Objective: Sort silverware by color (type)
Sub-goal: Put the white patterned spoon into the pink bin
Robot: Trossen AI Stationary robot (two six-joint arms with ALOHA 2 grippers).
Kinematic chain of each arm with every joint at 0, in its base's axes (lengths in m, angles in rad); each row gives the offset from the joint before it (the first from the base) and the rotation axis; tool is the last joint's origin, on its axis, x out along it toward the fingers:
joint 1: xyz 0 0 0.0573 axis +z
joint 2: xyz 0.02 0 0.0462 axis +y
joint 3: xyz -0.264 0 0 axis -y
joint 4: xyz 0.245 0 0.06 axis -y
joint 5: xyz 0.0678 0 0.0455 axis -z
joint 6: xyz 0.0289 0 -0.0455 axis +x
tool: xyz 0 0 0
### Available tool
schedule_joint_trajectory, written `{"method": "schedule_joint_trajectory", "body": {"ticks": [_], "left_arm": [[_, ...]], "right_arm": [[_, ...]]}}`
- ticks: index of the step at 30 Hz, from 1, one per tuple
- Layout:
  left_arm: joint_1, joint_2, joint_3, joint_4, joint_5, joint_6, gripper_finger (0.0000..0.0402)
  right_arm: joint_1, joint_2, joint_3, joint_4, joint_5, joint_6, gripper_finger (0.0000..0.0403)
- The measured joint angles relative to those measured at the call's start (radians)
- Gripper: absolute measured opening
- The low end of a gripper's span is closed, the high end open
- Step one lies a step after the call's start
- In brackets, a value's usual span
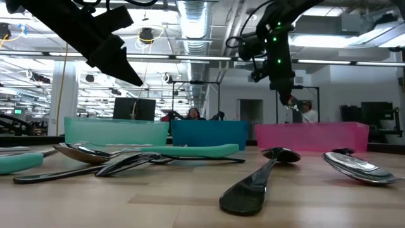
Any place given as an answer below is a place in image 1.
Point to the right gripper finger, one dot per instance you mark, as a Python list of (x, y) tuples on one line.
[(288, 97)]

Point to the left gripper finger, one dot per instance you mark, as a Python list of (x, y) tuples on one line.
[(120, 68)]

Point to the black spoon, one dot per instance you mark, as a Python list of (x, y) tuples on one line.
[(47, 177), (250, 190), (126, 164)]

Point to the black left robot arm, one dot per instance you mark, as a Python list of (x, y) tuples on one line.
[(47, 16)]

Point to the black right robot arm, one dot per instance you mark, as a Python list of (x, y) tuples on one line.
[(284, 19)]

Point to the person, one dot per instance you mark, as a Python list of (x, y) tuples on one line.
[(311, 116), (193, 114)]

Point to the gray doorway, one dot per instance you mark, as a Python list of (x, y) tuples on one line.
[(251, 111)]

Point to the black ceiling device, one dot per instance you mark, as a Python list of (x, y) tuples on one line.
[(146, 35)]

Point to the black monitor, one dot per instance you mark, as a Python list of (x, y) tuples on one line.
[(133, 109)]

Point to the ceiling light strip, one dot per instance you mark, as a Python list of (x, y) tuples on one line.
[(379, 63), (202, 58), (322, 61)]

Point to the translucent pink plastic bin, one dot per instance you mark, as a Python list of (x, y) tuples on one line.
[(313, 136)]

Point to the white square pillar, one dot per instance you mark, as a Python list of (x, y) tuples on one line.
[(68, 101)]

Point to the translucent teal plastic bin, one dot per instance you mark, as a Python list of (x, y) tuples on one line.
[(117, 131)]

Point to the blue plastic bin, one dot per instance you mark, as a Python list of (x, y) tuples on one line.
[(209, 134)]

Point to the black workstation equipment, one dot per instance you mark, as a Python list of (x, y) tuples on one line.
[(376, 111)]

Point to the green exit sign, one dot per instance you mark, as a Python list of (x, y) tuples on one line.
[(17, 111)]

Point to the black metal gantry frame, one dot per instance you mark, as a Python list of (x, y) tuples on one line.
[(196, 82), (308, 86)]

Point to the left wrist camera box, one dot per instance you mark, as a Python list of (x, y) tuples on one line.
[(114, 19)]

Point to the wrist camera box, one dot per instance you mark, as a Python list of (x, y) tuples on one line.
[(114, 19), (250, 47)]

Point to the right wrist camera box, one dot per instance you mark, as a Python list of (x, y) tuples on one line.
[(250, 47)]

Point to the silver air duct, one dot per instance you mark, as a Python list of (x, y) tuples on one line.
[(193, 25)]

